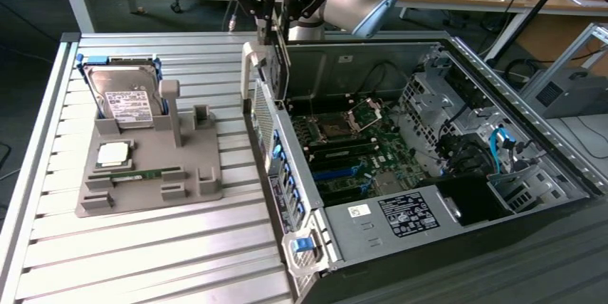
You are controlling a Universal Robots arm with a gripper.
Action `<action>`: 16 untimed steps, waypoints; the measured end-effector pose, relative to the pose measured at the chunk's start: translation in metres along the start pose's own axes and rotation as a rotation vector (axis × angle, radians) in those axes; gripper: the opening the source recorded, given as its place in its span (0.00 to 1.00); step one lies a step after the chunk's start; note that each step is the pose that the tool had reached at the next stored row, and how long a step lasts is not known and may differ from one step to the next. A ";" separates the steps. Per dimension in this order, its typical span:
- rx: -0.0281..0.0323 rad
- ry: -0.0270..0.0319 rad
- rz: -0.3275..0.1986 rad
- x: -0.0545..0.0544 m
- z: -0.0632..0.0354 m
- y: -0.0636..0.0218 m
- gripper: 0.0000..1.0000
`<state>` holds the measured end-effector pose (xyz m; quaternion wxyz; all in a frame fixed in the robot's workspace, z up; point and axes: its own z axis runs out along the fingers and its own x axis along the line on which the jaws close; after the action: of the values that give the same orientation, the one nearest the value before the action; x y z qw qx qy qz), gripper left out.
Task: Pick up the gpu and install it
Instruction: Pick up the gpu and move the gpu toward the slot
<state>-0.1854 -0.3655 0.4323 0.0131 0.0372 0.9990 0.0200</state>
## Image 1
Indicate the green RAM stick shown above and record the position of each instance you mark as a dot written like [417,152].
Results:
[137,175]

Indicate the blue disk caddy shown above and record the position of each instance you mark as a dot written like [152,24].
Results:
[97,59]

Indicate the black RAM stick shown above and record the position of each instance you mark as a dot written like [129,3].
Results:
[341,154]

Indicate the graphics card with metal bracket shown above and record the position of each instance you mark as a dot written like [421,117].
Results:
[281,69]

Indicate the green motherboard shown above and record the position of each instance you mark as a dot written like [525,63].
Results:
[393,154]

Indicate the silver CPU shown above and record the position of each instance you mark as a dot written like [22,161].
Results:
[113,154]

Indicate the grey machine housing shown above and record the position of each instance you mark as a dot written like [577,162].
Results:
[569,94]

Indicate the grey parts rack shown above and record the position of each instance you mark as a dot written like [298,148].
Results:
[152,154]

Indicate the blue case latch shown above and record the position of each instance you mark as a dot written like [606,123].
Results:
[301,245]

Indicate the CPU socket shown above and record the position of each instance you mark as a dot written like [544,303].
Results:
[334,127]

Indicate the grey disk bay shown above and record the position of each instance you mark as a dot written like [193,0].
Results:
[522,190]

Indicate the grey power supply unit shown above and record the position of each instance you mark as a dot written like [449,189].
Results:
[360,233]

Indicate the black caster wheel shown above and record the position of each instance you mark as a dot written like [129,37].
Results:
[176,6]

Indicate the blue expansion slot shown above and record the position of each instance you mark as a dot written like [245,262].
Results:
[332,174]

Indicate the aluminium profile frame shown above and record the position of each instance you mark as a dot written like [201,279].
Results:
[586,37]

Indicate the metal drive cage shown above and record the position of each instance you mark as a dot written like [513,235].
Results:
[429,126]

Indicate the metal socket cover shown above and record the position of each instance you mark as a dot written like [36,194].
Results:
[352,116]

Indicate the open black PC case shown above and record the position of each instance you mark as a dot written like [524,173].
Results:
[261,104]

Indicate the black slanted pole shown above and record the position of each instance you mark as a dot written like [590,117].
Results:
[536,12]

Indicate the silver hard disk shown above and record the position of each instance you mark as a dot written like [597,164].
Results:
[118,87]

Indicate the grey chipset heatsink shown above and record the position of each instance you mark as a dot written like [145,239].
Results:
[388,183]

